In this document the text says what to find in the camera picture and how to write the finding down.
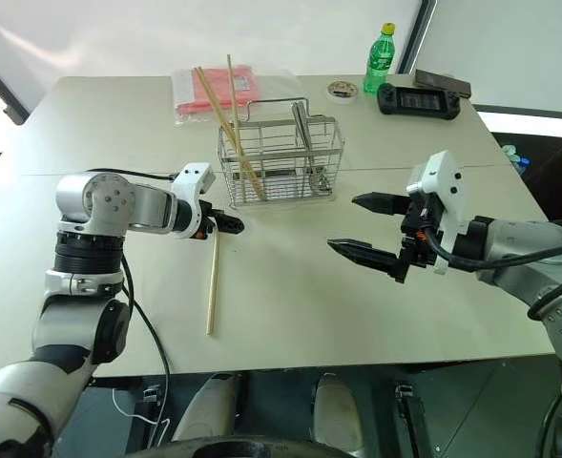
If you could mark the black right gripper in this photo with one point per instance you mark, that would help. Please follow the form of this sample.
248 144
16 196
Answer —
423 238

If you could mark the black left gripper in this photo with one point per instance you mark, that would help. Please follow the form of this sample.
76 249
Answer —
209 219

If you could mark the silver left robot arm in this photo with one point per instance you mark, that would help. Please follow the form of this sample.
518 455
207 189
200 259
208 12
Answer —
99 200

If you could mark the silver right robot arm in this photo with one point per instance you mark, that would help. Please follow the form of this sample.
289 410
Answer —
514 243

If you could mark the metal spoon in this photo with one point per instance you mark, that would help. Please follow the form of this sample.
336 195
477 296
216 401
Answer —
301 124

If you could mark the wooden chopstick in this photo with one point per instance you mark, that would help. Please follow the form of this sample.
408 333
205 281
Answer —
213 95
233 95
207 95
212 286

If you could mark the red package in clear bag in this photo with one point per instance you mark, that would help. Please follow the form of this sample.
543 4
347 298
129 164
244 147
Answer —
192 97

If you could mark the black handheld game console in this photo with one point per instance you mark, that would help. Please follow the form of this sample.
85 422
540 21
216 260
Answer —
419 101

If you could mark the round tape roll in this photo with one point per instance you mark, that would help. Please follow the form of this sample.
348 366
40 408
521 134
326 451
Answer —
342 89

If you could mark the pale green and blue object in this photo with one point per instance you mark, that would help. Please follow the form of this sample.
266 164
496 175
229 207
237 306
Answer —
516 156

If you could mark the dark rectangular box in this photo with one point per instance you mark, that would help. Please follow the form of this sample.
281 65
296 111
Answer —
443 82

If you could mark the green plastic soda bottle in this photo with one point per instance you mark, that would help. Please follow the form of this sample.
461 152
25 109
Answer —
380 62

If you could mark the grey rounded robot foot shape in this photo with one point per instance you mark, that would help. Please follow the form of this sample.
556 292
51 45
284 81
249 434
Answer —
209 410
338 415

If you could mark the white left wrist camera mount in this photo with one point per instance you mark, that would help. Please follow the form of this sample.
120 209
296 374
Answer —
195 179

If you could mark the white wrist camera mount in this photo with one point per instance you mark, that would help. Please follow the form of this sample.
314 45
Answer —
195 179
445 186

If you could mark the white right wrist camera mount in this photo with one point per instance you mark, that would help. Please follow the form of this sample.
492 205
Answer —
445 186

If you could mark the black table leg bracket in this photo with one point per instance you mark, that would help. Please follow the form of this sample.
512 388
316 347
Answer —
411 420
151 393

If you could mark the dark window frame post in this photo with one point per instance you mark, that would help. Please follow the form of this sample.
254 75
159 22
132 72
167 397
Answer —
416 38

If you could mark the black window frame bar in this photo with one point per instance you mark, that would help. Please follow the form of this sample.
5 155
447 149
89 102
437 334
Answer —
4 90

